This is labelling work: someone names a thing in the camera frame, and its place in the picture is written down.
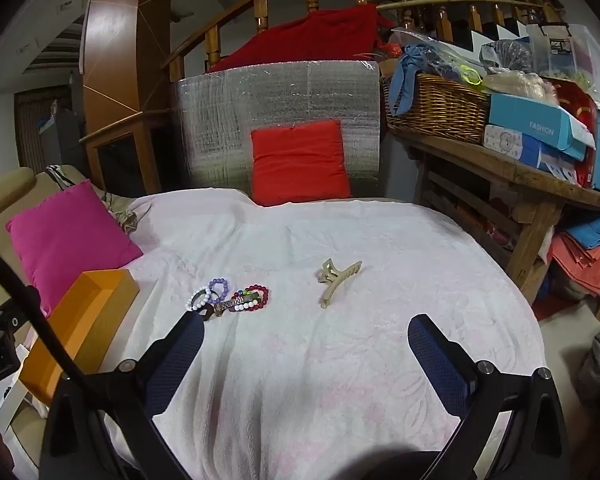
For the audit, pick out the beige hair claw clip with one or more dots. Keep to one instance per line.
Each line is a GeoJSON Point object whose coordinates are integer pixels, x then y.
{"type": "Point", "coordinates": [332, 278]}

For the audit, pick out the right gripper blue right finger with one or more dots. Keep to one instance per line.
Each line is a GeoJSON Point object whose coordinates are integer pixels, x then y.
{"type": "Point", "coordinates": [445, 363]}

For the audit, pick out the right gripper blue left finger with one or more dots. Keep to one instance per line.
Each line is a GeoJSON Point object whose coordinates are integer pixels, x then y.
{"type": "Point", "coordinates": [168, 360]}

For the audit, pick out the rhinestone hair clip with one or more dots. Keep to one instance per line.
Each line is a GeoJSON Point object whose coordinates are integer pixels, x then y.
{"type": "Point", "coordinates": [238, 304]}

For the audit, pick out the clear plastic bin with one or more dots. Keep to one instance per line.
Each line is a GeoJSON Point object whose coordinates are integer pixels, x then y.
{"type": "Point", "coordinates": [567, 52]}

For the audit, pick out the orange cardboard box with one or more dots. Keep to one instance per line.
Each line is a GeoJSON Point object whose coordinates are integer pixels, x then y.
{"type": "Point", "coordinates": [85, 322]}

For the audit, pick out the red cushion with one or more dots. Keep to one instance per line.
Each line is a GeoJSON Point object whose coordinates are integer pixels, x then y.
{"type": "Point", "coordinates": [298, 164]}

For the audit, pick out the beige leather sofa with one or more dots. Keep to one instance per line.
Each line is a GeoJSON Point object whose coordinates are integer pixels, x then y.
{"type": "Point", "coordinates": [63, 450]}

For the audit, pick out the magenta pillow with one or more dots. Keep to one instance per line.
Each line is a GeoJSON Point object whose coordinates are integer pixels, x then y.
{"type": "Point", "coordinates": [65, 235]}

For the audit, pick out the silver insulation mat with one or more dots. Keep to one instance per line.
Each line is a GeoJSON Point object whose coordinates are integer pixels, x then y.
{"type": "Point", "coordinates": [217, 112]}

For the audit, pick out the white pink bedspread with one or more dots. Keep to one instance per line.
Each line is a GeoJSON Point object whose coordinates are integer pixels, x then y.
{"type": "Point", "coordinates": [294, 391]}

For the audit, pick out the teal fashion box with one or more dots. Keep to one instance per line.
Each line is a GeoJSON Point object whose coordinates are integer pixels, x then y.
{"type": "Point", "coordinates": [550, 124]}

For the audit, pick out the wooden pillar cabinet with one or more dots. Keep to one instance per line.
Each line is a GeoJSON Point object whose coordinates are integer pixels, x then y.
{"type": "Point", "coordinates": [126, 92]}

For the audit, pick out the crumpled beige cloth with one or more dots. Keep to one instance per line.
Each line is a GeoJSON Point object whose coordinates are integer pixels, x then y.
{"type": "Point", "coordinates": [120, 208]}

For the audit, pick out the blue cloth in basket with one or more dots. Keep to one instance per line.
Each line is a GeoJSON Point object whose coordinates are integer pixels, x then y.
{"type": "Point", "coordinates": [416, 58]}

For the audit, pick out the wooden side table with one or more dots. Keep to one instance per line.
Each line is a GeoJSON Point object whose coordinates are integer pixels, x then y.
{"type": "Point", "coordinates": [506, 206]}

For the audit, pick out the folded clothes stack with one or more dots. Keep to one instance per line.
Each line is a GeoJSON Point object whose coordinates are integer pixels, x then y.
{"type": "Point", "coordinates": [577, 252]}

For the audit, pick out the red blanket on railing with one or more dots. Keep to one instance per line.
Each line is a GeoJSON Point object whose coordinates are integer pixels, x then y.
{"type": "Point", "coordinates": [325, 35]}

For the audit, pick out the wicker basket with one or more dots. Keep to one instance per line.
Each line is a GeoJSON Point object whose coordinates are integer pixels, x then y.
{"type": "Point", "coordinates": [442, 108]}

